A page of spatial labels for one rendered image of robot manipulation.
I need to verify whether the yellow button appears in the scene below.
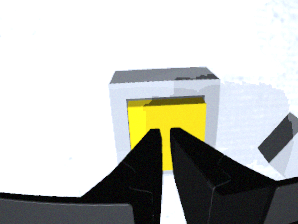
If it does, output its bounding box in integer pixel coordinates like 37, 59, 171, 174
108, 67, 221, 175

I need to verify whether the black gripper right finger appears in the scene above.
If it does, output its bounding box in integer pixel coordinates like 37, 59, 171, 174
169, 127, 298, 224

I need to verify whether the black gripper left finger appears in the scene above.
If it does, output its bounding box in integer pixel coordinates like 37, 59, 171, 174
0, 128, 164, 224

